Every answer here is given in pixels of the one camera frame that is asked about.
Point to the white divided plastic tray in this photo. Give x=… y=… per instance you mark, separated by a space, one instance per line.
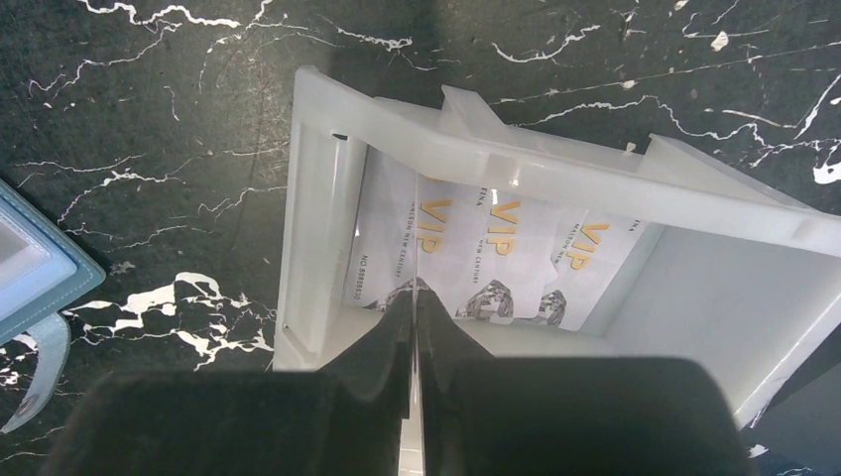
x=730 y=273

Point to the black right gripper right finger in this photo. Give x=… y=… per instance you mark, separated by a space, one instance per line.
x=488 y=415

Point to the white cards in tray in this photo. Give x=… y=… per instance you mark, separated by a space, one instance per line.
x=489 y=255

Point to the blue leather card holder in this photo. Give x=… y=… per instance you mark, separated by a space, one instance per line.
x=42 y=272

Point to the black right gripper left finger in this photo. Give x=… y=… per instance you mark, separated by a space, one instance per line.
x=342 y=419

